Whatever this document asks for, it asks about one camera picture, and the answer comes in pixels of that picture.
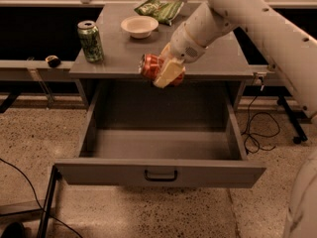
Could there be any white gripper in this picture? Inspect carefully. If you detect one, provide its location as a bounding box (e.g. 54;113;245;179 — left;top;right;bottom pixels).
154;21;208;88

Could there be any red coke can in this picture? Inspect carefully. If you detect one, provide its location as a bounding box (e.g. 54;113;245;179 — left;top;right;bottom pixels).
138;53;186;87

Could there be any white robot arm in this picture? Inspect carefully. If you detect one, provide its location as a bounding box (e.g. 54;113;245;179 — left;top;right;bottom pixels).
155;0;317;238

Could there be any green soda can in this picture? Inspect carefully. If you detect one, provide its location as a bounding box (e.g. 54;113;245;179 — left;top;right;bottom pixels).
77;20;104;62

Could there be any open grey top drawer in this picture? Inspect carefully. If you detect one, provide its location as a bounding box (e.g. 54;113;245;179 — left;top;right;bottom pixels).
55;80;265;187

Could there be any white bowl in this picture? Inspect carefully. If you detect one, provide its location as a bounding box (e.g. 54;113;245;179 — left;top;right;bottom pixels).
121;16;159;39

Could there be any green chip bag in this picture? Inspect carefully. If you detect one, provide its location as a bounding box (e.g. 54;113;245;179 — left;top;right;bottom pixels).
134;0;184;26

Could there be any grey cabinet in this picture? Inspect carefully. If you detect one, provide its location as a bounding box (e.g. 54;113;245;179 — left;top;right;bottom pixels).
70;3;253;106

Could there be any small black round object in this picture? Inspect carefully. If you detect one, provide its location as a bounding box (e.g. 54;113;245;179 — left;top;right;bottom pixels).
46;56;61;68

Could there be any black metal leg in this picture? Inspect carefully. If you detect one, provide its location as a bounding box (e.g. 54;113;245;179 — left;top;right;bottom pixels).
37;166;61;238

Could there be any black cable right side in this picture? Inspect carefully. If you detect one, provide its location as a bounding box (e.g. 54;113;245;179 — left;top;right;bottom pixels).
241;82;281;156

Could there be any black drawer handle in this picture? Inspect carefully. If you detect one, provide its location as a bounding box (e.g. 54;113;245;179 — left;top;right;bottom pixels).
144;170;178;182

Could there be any black floor cable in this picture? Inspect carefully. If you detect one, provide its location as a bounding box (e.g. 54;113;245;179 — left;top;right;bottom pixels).
0;157;84;238

